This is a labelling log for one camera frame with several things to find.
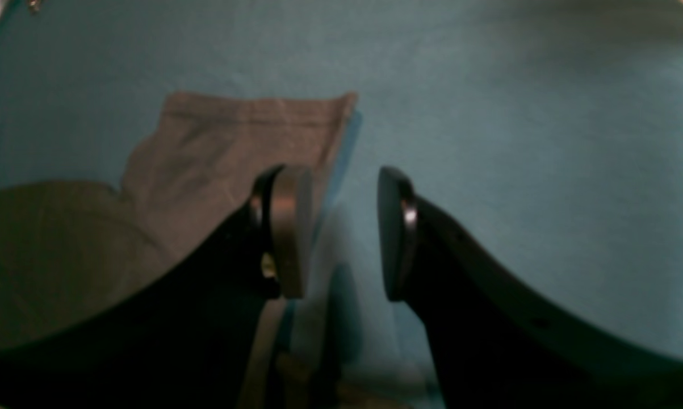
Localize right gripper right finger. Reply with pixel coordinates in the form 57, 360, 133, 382
377, 166, 683, 408

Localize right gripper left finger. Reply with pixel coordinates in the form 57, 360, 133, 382
0, 165, 313, 408

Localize dark grey T-shirt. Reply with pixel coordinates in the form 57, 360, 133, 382
0, 91, 358, 350

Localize blue table cloth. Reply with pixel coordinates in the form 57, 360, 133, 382
0, 1, 683, 407

